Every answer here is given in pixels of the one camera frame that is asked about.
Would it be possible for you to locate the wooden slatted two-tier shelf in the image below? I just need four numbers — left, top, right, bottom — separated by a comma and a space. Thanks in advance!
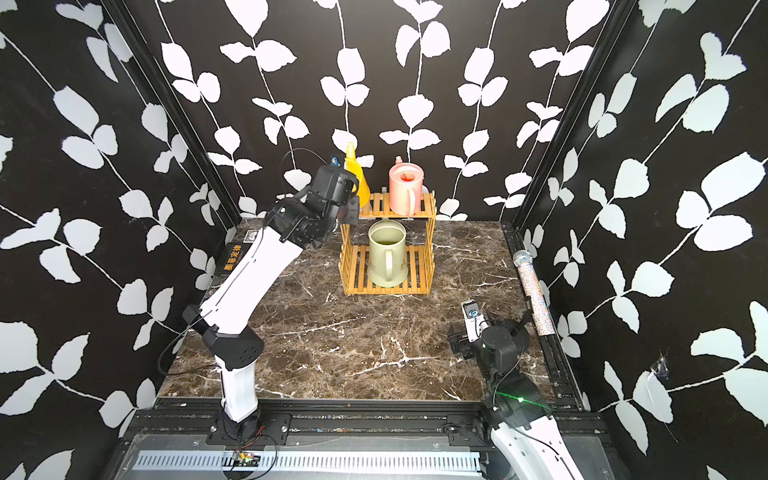
339, 193, 436, 295

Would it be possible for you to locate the yellow plastic watering can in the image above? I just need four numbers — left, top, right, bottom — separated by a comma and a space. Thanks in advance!
344, 142, 370, 208

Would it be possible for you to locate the green metal watering can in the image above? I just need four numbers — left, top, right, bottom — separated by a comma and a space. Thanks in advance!
368, 220, 408, 288

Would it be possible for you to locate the pink plastic watering can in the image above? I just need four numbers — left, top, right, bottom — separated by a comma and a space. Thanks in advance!
388, 156, 424, 217

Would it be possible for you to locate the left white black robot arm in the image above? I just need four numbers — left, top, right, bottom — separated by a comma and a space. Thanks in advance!
183, 165, 359, 445

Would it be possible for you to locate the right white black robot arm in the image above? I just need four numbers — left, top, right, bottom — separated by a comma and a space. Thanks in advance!
447, 325, 583, 479

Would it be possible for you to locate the black microphone stand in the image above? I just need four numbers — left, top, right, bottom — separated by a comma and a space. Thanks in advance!
504, 311, 533, 349

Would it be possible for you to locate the black book with gold text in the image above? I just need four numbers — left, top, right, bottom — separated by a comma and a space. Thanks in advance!
215, 242, 251, 275

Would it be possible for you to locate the rhinestone silver microphone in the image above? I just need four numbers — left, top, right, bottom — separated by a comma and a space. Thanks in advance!
512, 250, 556, 336

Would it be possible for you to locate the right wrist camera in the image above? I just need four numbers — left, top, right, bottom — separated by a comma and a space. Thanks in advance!
461, 300, 488, 343

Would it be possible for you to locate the small circuit board with wires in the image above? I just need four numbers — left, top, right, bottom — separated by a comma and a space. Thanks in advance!
223, 452, 261, 471

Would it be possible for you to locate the black front mounting rail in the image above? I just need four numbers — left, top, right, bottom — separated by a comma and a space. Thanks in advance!
137, 397, 607, 448

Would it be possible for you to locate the white perforated rail strip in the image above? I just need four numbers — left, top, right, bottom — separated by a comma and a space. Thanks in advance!
129, 450, 482, 476

